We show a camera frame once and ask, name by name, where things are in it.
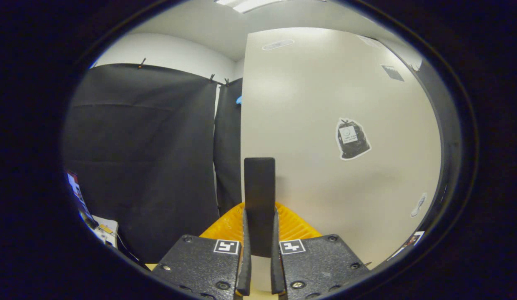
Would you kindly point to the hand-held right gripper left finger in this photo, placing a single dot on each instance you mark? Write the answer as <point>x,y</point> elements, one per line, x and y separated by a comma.
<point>244,271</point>

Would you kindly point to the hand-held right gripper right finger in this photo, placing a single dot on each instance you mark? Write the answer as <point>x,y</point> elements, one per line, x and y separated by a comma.
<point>277,271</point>

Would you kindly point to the beige cabinet door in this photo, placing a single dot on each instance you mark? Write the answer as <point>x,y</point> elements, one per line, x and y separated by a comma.
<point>304,125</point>

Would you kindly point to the white and yellow object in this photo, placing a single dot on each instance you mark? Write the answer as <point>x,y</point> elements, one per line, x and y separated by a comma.
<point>105,231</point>

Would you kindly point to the black backdrop cloth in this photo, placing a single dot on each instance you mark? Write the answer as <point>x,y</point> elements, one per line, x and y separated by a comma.
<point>137,166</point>

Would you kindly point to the ceiling light panel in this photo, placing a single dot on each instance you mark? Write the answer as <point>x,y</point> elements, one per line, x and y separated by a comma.
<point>250,5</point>

